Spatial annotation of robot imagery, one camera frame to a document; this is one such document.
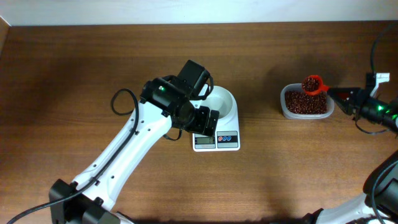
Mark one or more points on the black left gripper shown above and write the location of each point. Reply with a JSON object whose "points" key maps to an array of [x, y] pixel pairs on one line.
{"points": [[204, 114]]}

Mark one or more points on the white kitchen scale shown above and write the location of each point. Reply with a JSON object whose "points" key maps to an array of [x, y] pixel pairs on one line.
{"points": [[226, 136]]}

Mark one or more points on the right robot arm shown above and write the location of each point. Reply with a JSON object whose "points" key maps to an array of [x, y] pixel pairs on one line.
{"points": [[378, 202]]}

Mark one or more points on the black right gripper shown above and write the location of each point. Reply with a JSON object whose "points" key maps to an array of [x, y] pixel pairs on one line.
{"points": [[355, 106]]}

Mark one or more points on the red beans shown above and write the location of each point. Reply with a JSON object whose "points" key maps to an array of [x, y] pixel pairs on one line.
{"points": [[301, 103]]}

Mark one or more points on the clear plastic container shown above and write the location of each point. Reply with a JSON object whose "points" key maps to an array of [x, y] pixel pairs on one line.
{"points": [[289, 114]]}

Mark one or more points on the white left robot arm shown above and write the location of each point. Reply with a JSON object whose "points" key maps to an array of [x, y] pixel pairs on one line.
{"points": [[164, 103]]}

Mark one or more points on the white bowl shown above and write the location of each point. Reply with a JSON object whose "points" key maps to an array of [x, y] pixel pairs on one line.
{"points": [[220, 99]]}

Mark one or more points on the orange measuring scoop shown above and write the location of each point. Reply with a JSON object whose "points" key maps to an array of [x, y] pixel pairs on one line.
{"points": [[314, 85]]}

